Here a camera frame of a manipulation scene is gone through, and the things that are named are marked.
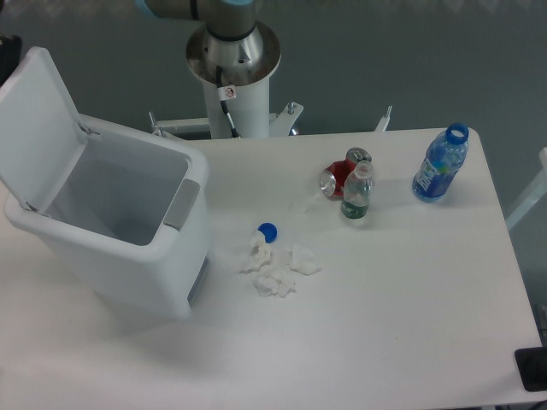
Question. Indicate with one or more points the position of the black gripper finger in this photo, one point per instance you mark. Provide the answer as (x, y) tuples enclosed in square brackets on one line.
[(10, 55)]

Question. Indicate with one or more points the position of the white trash can lid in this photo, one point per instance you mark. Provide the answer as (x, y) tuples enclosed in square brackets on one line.
[(42, 133)]

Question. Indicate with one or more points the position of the white trash can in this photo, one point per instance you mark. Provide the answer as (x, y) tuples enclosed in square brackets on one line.
[(131, 220)]

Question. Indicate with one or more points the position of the blue bottle cap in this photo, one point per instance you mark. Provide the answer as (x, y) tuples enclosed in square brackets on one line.
[(269, 231)]

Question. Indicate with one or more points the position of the crushed red soda can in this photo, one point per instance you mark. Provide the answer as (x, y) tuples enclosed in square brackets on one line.
[(332, 178)]

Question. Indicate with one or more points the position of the crumpled white tissue left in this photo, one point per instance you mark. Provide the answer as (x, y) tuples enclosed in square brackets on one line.
[(260, 254)]

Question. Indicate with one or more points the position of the crumpled white tissue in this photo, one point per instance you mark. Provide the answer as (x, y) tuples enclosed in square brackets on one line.
[(303, 260), (260, 254), (274, 281)]

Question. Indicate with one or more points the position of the crumpled white tissue bottom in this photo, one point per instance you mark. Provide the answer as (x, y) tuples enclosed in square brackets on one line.
[(274, 281)]

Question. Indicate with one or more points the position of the crumpled white tissue right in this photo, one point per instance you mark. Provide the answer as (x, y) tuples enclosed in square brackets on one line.
[(303, 260)]

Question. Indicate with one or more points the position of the clear green-label bottle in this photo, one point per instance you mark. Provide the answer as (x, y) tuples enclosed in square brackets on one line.
[(357, 191)]

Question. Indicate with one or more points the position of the blue drink bottle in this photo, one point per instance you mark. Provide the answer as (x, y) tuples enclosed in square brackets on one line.
[(443, 159)]

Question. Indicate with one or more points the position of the black device at edge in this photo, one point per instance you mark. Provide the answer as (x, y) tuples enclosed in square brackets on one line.
[(531, 363)]

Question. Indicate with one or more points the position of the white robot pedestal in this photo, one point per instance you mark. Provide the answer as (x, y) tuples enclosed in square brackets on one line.
[(234, 112)]

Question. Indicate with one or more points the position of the white table bracket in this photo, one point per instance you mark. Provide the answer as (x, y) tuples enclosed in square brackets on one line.
[(384, 120)]

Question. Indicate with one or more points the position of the white frame at right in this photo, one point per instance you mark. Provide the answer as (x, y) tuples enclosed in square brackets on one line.
[(527, 199)]

